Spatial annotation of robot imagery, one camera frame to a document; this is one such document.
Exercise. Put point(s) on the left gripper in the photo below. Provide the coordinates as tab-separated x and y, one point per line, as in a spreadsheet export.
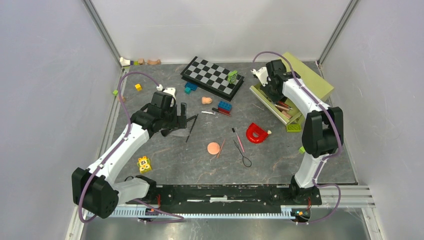
173	124

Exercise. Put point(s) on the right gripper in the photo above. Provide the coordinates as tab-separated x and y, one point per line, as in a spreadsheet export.
265	89

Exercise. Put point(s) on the green drawer cabinet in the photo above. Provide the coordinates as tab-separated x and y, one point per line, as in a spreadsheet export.
316	84

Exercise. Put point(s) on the brown lip gloss tube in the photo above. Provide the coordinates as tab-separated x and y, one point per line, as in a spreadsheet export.
282	108

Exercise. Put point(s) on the foundation bottle with grey cap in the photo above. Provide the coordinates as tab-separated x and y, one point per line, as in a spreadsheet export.
286	114

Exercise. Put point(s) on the round peach powder puff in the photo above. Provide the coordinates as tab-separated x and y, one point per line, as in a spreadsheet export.
213	148

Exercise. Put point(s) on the thin pink lip pencil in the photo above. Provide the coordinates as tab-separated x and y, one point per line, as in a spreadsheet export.
221	148

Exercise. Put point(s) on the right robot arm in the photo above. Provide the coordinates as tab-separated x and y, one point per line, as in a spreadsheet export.
322	136

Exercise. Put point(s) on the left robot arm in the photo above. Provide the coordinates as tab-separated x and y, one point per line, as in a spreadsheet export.
95	188

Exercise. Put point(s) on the clear plastic wrapper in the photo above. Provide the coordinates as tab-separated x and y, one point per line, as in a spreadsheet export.
180	132

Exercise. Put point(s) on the large black powder brush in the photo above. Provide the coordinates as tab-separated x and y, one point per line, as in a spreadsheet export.
166	132

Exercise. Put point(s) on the teal toy block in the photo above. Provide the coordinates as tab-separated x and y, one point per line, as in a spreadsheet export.
187	90

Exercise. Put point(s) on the small silver white tube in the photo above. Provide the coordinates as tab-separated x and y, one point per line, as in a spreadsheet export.
208	112

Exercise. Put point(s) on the dark red lip gloss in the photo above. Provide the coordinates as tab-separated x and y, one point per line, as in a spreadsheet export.
221	112

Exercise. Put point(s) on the green toy figure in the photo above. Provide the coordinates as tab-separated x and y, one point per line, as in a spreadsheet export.
232	77

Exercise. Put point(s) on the blue red toy brick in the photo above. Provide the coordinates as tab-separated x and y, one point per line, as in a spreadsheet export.
225	107

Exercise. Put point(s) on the small yellow cube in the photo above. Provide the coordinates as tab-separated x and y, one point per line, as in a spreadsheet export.
138	87

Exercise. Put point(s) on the yellow number toy block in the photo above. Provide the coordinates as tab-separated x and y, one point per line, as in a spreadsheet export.
144	165

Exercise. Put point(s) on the black white chessboard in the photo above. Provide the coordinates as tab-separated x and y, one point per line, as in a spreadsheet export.
211	77

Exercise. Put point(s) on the lime green toy brick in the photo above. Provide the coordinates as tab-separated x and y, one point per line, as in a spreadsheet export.
294	128

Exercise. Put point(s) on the red toy magnet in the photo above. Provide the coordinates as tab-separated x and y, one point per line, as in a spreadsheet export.
256	134

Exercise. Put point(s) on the wooden blocks in corner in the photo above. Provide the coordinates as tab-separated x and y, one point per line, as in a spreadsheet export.
127	62

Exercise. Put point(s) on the small green block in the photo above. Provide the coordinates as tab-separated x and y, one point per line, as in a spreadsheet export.
301	150

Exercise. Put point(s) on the black wire loop tool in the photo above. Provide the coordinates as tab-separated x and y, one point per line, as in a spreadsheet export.
245	160

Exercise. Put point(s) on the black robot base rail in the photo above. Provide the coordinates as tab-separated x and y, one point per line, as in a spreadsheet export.
229	198

